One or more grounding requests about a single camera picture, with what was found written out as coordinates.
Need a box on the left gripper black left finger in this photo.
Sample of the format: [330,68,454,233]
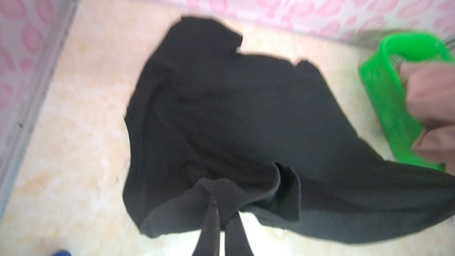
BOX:
[192,197,220,256]

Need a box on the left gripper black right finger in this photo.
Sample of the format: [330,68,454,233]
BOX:
[225,212,254,256]

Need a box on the black shirt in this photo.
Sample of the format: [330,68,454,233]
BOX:
[123,17,455,244]

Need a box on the pink garment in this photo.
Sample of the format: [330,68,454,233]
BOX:
[399,62,455,175]

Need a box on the green plastic laundry basket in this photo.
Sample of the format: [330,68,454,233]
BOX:
[359,32,455,171]

